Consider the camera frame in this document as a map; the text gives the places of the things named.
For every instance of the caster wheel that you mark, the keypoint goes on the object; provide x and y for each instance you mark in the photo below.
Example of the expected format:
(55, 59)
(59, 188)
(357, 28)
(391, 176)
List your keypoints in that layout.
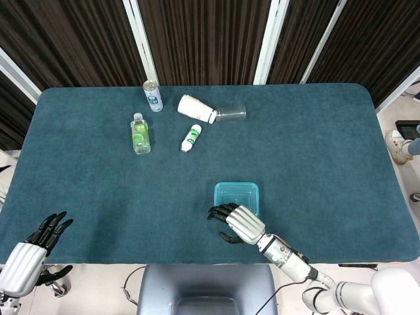
(60, 288)

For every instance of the white sneaker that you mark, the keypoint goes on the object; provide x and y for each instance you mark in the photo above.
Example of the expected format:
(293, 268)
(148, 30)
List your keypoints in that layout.
(397, 147)

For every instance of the clear bottle with green label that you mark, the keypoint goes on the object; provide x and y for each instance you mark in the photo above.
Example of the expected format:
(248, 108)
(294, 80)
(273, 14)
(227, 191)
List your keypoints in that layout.
(140, 134)

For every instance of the teal velvet tablecloth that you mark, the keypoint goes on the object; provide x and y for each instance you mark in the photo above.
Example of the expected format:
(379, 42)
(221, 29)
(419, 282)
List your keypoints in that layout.
(131, 197)

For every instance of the small white bottle green label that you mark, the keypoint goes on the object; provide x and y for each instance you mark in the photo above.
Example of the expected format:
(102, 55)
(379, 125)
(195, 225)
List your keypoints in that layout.
(192, 138)

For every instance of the black tablet device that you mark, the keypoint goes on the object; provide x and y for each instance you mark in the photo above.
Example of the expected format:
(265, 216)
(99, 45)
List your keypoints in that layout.
(408, 129)

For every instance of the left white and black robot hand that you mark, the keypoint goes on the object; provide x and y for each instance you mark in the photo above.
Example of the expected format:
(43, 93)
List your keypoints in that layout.
(19, 267)

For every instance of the white drink can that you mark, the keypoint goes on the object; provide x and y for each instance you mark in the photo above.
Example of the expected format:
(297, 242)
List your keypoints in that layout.
(153, 98)

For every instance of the clear plastic cup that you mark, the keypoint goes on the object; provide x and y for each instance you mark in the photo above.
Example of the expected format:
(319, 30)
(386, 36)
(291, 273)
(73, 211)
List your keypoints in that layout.
(233, 113)

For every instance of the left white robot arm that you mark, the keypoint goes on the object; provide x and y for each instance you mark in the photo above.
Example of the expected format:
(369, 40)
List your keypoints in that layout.
(6, 305)

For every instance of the white partition post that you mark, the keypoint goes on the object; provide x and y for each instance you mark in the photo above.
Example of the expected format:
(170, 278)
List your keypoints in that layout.
(270, 39)
(18, 80)
(323, 39)
(398, 88)
(142, 39)

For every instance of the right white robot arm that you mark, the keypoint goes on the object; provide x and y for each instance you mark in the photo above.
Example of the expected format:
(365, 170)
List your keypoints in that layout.
(288, 259)

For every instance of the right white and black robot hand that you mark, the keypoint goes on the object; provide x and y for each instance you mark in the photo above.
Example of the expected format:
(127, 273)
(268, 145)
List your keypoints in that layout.
(246, 224)

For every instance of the teal plastic container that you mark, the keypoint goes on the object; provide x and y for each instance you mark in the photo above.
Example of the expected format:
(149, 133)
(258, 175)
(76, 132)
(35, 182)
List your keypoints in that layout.
(236, 195)

